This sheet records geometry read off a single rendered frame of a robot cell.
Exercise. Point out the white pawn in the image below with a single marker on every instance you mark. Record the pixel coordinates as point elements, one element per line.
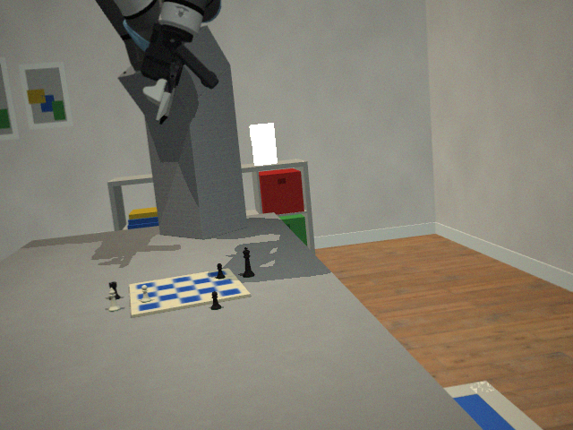
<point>145,298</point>

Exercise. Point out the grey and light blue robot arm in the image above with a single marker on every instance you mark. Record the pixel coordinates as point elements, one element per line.
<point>140,15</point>

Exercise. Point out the black king chess piece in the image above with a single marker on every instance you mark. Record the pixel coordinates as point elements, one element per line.
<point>248,272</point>

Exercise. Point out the blue and cream chessboard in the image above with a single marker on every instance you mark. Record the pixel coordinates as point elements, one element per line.
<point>185,292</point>

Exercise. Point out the white bishop chess piece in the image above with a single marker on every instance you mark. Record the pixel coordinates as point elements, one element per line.
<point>114,306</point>

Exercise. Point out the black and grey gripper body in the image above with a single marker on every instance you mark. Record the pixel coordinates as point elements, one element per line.
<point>159,57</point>

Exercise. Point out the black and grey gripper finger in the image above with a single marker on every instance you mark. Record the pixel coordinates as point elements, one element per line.
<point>162,120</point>
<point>161,95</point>

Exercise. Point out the black pawn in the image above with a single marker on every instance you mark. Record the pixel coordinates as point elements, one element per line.
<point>220,273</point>
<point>215,305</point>

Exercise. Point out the black rook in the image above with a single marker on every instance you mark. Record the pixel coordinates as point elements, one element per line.
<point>113,285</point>

